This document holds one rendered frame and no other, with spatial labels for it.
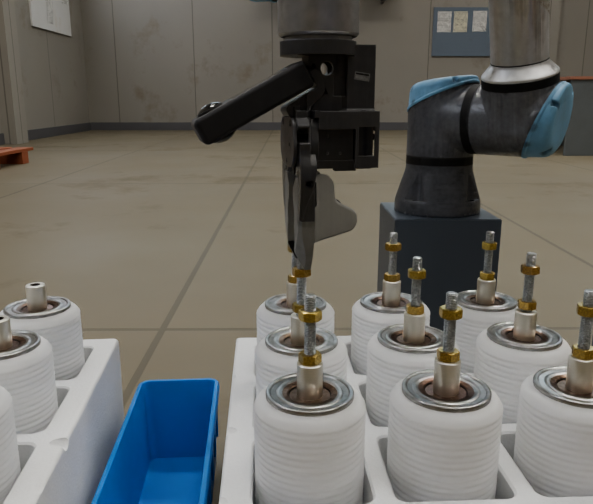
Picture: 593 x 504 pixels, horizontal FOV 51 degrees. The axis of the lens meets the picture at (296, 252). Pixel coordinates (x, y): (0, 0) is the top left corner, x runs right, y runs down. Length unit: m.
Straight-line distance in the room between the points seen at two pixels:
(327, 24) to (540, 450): 0.41
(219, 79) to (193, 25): 0.87
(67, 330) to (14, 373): 0.13
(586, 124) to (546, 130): 5.06
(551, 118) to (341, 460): 0.65
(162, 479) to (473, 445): 0.48
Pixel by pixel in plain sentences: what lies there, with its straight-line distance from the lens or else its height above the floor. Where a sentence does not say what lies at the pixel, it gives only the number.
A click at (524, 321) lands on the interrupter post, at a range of 0.69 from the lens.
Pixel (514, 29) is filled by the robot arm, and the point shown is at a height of 0.59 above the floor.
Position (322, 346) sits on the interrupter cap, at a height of 0.25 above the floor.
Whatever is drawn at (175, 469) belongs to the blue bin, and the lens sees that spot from 0.91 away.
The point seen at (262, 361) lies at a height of 0.24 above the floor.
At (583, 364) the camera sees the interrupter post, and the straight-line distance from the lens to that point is 0.59.
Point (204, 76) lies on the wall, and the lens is 10.05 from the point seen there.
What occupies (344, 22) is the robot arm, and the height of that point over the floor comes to 0.56.
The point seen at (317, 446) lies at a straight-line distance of 0.51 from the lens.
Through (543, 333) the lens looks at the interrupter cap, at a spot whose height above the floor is 0.25.
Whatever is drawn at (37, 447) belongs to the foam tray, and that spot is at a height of 0.18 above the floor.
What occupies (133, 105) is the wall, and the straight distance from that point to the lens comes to 10.26.
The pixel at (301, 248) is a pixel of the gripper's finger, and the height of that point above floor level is 0.36.
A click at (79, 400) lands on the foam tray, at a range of 0.73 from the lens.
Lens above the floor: 0.50
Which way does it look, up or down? 14 degrees down
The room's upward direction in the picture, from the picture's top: straight up
